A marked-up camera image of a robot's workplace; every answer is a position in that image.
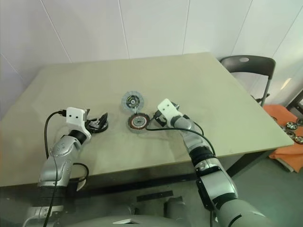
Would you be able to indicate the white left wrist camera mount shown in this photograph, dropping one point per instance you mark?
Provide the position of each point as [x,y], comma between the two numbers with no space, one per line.
[74,117]

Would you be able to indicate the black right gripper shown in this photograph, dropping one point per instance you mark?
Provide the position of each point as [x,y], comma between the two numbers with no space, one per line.
[163,123]

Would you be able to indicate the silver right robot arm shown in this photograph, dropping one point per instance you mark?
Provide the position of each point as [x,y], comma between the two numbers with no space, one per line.
[213,179]

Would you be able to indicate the flat white board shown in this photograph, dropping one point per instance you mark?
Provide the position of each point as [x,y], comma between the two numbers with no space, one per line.
[285,165]

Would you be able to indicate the black metal shelf frame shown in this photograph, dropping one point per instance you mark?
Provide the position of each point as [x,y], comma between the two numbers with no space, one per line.
[296,97]

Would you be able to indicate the silver motor housing copper windings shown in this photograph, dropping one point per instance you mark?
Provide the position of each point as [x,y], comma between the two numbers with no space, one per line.
[137,130]

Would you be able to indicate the chrome toy wheel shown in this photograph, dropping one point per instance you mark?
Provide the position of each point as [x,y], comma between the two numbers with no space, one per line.
[291,125]
[300,121]
[298,140]

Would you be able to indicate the round grey motor lid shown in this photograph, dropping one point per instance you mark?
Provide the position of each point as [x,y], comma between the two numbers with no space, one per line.
[132,99]

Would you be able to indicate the black metal table frame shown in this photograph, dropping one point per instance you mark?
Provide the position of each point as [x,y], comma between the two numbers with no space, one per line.
[142,180]

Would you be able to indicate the grey rounded robot leg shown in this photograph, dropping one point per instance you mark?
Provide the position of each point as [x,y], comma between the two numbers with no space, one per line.
[174,203]
[124,210]

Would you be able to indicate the black flat floor strip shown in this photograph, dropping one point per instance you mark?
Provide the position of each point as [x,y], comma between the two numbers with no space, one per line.
[155,195]

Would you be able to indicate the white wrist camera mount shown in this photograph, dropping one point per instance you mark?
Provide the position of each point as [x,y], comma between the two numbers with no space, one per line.
[74,117]
[166,108]

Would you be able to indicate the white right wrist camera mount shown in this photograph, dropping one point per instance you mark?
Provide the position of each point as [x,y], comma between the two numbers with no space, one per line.
[166,108]

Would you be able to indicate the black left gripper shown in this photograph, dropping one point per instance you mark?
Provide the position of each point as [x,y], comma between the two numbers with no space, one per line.
[92,124]

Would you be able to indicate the black folding chair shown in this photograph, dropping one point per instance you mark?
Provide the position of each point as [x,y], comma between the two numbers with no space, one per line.
[248,65]

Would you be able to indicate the black spoked rotor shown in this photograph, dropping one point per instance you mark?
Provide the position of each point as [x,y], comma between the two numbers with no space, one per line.
[104,129]

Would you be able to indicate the grey robot torso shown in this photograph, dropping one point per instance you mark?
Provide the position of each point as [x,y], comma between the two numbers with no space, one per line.
[154,220]

